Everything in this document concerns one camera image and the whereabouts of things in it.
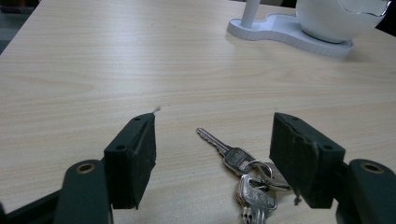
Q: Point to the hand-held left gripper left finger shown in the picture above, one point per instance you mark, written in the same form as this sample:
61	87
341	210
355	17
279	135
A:
130	161

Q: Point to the silver key with long blade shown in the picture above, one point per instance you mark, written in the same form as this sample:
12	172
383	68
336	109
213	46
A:
235	157

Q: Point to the white stand with pole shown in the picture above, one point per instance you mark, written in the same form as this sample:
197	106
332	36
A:
280	29

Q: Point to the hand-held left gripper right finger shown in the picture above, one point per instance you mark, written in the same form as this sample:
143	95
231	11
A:
305	161

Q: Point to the white egg-shaped bowl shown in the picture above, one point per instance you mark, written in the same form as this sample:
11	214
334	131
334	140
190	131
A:
333	21

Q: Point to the silver key with square head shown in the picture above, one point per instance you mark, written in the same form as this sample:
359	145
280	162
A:
257	199

